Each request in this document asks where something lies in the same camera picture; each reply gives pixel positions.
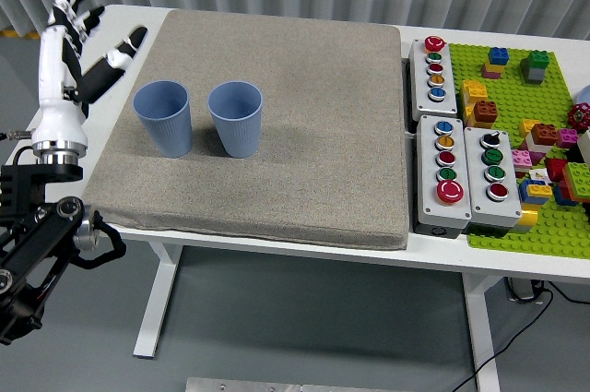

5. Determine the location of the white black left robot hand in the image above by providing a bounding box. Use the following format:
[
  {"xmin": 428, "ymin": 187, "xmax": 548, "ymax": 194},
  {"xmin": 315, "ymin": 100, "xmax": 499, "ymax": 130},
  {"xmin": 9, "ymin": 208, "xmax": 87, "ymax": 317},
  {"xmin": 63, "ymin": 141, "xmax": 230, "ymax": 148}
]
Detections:
[{"xmin": 30, "ymin": 0, "xmax": 149, "ymax": 147}]

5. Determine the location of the blue ribbed cup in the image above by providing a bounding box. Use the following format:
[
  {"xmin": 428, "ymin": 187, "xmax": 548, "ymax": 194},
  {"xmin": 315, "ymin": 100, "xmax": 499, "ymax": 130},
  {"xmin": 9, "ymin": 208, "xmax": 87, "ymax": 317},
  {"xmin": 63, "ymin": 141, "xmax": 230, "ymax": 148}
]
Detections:
[
  {"xmin": 132, "ymin": 79, "xmax": 192, "ymax": 160},
  {"xmin": 206, "ymin": 80, "xmax": 265, "ymax": 160}
]

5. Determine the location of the yellow floor tape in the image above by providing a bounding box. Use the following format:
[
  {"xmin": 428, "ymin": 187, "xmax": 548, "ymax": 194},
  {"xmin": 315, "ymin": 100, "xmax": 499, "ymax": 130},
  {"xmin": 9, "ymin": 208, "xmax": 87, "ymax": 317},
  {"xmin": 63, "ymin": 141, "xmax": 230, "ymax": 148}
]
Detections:
[{"xmin": 0, "ymin": 27, "xmax": 46, "ymax": 41}]

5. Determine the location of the white table leg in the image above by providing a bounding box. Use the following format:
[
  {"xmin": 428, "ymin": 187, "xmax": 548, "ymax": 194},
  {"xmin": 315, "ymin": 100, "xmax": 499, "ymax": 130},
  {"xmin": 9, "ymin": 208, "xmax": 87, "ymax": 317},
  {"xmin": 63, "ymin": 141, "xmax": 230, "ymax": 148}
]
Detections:
[
  {"xmin": 460, "ymin": 273, "xmax": 508, "ymax": 392},
  {"xmin": 133, "ymin": 244, "xmax": 184, "ymax": 360}
]

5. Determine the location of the grey-brown padded mat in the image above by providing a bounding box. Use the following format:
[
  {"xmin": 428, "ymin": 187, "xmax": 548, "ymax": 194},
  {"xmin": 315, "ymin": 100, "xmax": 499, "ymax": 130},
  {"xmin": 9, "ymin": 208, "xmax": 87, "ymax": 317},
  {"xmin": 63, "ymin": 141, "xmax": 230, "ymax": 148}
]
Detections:
[{"xmin": 81, "ymin": 8, "xmax": 411, "ymax": 252}]

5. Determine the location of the silver metal plate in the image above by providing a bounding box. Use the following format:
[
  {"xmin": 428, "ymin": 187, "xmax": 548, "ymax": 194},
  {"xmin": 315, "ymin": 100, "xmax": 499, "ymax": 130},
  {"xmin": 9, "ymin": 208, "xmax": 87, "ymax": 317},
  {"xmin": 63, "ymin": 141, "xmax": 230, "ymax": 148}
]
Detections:
[{"xmin": 185, "ymin": 376, "xmax": 386, "ymax": 392}]

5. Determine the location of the grey five-button control box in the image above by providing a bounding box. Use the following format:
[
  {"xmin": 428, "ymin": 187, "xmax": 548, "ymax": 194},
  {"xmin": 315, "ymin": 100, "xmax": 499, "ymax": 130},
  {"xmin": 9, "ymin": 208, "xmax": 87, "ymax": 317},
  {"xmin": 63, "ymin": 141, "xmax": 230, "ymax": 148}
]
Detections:
[
  {"xmin": 413, "ymin": 114, "xmax": 473, "ymax": 240},
  {"xmin": 408, "ymin": 35, "xmax": 459, "ymax": 120}
]

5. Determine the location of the brown brick on yellow brick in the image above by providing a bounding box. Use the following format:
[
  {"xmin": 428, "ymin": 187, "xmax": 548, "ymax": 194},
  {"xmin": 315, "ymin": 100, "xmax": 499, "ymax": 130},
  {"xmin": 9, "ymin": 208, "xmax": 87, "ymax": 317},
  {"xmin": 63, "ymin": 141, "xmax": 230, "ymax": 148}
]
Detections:
[{"xmin": 466, "ymin": 100, "xmax": 500, "ymax": 129}]

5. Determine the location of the blue yellow pink brick stack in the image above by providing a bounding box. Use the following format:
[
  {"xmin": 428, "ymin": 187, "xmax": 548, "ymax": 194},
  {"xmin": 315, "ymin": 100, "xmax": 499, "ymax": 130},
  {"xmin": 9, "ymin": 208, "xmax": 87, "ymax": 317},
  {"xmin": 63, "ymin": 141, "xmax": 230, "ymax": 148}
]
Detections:
[{"xmin": 481, "ymin": 46, "xmax": 511, "ymax": 80}]

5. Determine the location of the green studded baseplate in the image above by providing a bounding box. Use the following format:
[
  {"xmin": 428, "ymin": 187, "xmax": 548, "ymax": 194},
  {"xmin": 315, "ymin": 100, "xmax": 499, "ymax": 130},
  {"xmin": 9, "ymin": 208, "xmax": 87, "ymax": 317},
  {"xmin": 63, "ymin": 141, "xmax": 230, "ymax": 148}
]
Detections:
[{"xmin": 447, "ymin": 42, "xmax": 590, "ymax": 260}]

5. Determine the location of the yellow cylinder brick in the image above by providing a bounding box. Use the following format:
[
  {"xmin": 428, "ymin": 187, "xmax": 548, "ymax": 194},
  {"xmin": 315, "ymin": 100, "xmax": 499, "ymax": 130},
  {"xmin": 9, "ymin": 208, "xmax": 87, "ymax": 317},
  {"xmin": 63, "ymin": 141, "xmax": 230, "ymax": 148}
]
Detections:
[{"xmin": 511, "ymin": 205, "xmax": 539, "ymax": 234}]

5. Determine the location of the blue and yellow brick stack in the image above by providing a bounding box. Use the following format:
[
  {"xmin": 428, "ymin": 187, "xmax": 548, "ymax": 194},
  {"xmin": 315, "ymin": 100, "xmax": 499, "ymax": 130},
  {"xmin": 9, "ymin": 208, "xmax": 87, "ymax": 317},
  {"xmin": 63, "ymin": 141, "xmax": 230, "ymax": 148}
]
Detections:
[{"xmin": 518, "ymin": 178, "xmax": 554, "ymax": 205}]

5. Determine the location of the green grey brick stack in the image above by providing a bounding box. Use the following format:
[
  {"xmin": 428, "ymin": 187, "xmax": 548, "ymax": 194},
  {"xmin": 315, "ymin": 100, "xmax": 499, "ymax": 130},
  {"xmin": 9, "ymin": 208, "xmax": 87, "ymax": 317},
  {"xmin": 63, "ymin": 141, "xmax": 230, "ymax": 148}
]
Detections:
[{"xmin": 519, "ymin": 50, "xmax": 550, "ymax": 85}]

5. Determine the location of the brown white pink brick stack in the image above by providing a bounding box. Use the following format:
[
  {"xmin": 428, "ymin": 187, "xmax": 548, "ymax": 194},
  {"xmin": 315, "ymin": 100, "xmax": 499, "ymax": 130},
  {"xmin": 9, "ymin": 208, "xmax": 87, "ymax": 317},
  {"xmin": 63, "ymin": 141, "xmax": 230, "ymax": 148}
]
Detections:
[{"xmin": 526, "ymin": 123, "xmax": 559, "ymax": 166}]

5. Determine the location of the grey floor power strip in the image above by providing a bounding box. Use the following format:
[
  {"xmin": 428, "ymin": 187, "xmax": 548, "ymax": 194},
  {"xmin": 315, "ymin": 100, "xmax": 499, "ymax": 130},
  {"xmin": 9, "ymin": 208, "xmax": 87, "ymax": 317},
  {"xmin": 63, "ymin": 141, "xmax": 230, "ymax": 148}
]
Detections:
[{"xmin": 504, "ymin": 276, "xmax": 548, "ymax": 304}]

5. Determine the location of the red brick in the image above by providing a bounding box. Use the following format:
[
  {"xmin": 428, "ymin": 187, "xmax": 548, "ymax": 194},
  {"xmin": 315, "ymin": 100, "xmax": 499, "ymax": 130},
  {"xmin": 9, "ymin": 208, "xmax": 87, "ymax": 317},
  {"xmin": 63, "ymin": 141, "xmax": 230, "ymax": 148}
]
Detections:
[{"xmin": 545, "ymin": 158, "xmax": 571, "ymax": 184}]

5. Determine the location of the magenta brick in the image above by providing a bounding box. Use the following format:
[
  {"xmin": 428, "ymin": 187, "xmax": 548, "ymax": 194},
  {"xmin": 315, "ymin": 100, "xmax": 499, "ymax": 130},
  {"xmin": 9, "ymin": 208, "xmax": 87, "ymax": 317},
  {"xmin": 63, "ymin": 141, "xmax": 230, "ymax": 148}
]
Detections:
[{"xmin": 556, "ymin": 128, "xmax": 580, "ymax": 149}]

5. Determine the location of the red valve handwheel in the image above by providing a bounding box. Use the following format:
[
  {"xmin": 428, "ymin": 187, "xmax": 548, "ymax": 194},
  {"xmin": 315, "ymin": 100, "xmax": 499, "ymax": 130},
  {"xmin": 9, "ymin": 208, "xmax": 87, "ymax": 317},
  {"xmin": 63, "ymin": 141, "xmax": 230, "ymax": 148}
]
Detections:
[{"xmin": 567, "ymin": 104, "xmax": 590, "ymax": 131}]

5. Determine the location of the large green orange brick pile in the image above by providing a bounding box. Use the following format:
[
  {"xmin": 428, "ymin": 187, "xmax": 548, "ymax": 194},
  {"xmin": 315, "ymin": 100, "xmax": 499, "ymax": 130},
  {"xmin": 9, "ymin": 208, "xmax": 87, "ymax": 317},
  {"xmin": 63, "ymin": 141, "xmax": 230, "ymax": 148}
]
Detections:
[{"xmin": 560, "ymin": 161, "xmax": 590, "ymax": 204}]

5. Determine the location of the white box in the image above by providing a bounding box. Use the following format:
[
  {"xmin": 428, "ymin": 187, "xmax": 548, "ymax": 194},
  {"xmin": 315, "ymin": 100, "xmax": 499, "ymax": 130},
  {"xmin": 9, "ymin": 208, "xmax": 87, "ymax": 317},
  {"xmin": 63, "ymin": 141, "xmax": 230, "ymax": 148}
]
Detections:
[{"xmin": 575, "ymin": 129, "xmax": 590, "ymax": 167}]

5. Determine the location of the grey box with selector switch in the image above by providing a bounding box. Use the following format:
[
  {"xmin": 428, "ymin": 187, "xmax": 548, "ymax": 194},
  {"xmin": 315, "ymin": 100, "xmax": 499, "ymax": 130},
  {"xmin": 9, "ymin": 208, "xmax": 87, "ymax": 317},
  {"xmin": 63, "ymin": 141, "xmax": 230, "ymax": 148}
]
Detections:
[{"xmin": 463, "ymin": 126, "xmax": 524, "ymax": 236}]

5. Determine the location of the black floor cable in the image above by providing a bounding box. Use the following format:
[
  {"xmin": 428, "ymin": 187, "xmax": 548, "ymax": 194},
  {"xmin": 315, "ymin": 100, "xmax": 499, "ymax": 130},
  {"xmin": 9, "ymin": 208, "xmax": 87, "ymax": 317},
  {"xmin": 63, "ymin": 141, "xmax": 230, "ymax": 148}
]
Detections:
[{"xmin": 454, "ymin": 280, "xmax": 590, "ymax": 392}]

